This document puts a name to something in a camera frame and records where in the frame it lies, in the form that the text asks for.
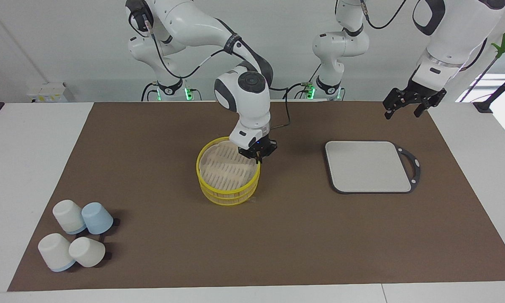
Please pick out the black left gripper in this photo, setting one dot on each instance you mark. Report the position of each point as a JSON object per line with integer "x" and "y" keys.
{"x": 423, "y": 90}

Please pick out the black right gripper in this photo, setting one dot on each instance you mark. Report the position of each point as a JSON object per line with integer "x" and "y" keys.
{"x": 258, "y": 148}

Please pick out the white mesh steamer liner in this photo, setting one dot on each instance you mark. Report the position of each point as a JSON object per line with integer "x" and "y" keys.
{"x": 225, "y": 166}

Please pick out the yellow lined steamer basket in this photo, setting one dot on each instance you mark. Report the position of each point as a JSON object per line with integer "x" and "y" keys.
{"x": 228, "y": 191}

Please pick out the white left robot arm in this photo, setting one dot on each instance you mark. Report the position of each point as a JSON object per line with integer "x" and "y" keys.
{"x": 340, "y": 46}

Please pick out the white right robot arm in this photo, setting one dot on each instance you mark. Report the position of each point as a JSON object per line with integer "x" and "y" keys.
{"x": 248, "y": 101}

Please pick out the yellow bare steamer basket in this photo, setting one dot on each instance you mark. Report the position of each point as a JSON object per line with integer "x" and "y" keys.
{"x": 228, "y": 202}

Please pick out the white grey-rimmed cutting board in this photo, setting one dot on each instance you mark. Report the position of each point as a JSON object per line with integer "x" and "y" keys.
{"x": 366, "y": 166}

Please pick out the black clamp stand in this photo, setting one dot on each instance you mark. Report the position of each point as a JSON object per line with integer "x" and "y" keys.
{"x": 484, "y": 107}

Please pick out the brown table mat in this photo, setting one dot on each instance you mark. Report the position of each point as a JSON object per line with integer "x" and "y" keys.
{"x": 277, "y": 244}

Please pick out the green-tipped grey pole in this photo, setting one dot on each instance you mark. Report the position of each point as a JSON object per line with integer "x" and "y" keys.
{"x": 501, "y": 44}

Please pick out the light blue plastic cup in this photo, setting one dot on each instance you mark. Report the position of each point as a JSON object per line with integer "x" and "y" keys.
{"x": 97, "y": 218}

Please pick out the white plastic cup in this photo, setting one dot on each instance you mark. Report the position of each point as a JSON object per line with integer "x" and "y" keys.
{"x": 68, "y": 215}
{"x": 55, "y": 251}
{"x": 87, "y": 252}

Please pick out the white yellow-labelled box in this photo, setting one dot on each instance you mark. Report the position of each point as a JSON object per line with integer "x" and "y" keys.
{"x": 48, "y": 92}

